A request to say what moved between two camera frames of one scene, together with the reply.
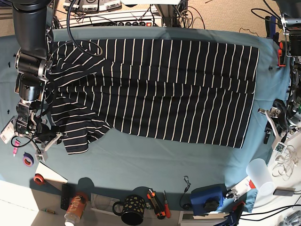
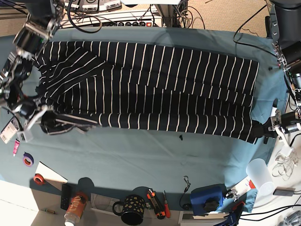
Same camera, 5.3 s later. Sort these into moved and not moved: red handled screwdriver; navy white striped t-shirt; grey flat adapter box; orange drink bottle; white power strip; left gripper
Moved: left gripper; navy white striped t-shirt
Not moved: red handled screwdriver; white power strip; grey flat adapter box; orange drink bottle
